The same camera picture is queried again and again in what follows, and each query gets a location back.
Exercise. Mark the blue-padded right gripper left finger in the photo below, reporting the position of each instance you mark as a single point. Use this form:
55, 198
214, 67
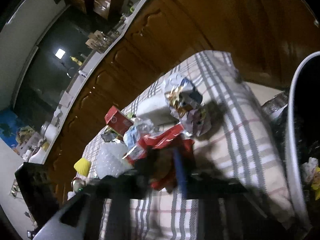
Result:
130, 184

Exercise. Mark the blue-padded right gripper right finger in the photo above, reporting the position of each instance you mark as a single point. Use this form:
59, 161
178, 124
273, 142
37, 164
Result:
180, 162

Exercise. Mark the red foil snack bag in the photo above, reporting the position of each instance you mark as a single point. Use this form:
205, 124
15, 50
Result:
153, 156

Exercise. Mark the blue white paper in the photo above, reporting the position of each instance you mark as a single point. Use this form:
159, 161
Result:
139, 128

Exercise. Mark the cartoon print wrapper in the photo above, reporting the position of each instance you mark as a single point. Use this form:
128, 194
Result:
185, 104

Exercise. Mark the red small carton box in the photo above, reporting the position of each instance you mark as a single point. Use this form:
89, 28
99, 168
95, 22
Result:
117, 121

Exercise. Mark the yellow foil snack wrapper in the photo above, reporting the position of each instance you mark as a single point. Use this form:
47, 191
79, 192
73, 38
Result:
316, 183

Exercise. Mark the white foam block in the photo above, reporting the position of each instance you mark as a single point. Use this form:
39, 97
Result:
156, 109

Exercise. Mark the white round trash bin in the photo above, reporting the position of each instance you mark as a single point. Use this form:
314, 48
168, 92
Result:
302, 139

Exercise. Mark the wooden lower kitchen cabinets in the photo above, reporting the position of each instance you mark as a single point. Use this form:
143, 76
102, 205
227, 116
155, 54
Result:
266, 38

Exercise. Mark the plaid checked tablecloth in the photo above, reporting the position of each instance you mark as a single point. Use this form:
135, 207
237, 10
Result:
240, 147

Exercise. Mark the yellow crumpled ball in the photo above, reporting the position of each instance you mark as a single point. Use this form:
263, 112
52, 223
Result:
82, 166

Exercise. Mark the crushed red metal can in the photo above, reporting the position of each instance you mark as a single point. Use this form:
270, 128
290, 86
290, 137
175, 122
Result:
77, 184

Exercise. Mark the white jar with lid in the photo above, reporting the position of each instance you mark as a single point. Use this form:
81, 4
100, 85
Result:
48, 131

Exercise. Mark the chrome sink faucet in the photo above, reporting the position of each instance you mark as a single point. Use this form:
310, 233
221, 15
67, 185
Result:
71, 71

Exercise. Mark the yellow oil bottle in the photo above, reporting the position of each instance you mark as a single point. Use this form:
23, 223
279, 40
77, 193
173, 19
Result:
77, 61

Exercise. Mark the knife and utensil rack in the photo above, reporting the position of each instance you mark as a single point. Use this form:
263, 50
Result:
100, 42

